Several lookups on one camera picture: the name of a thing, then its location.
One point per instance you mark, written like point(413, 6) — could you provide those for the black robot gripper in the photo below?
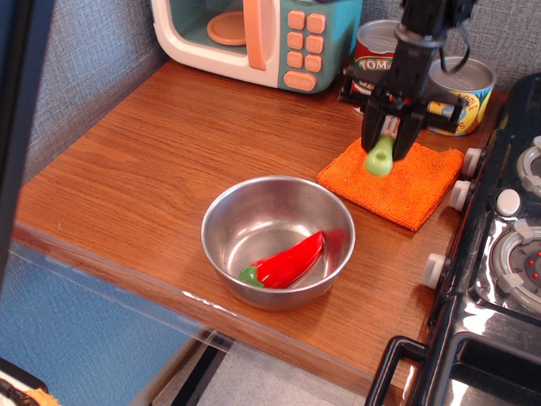
point(404, 92)

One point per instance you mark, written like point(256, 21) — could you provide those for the green handled grey spatula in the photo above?
point(379, 161)

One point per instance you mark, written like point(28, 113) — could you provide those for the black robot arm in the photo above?
point(431, 17)

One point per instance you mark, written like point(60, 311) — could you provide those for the orange folded cloth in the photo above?
point(408, 195)

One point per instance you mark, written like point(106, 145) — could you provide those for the white stove knob top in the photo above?
point(470, 161)

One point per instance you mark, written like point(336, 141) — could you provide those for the white stove knob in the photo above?
point(470, 161)
point(433, 268)
point(459, 194)

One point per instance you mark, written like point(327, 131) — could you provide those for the tomato sauce can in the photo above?
point(375, 46)

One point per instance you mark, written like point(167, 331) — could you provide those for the pineapple slices can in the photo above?
point(474, 83)

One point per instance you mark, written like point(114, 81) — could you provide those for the white stove knob middle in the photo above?
point(459, 194)

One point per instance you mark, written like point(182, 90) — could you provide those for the teal toy microwave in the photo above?
point(291, 45)

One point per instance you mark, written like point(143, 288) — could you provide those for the white stove knob bottom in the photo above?
point(433, 268)

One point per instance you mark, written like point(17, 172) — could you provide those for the steel mixing bowl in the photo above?
point(264, 216)

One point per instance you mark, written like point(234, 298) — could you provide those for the red toy chili pepper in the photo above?
point(284, 268)

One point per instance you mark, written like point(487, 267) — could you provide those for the peach microwave turntable plate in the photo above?
point(227, 29)

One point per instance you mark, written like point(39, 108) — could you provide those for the black toy stove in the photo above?
point(484, 326)

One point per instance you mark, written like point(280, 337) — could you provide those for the orange plush object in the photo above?
point(42, 398)

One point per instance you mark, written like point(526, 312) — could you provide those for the black oven door handle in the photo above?
point(399, 347)

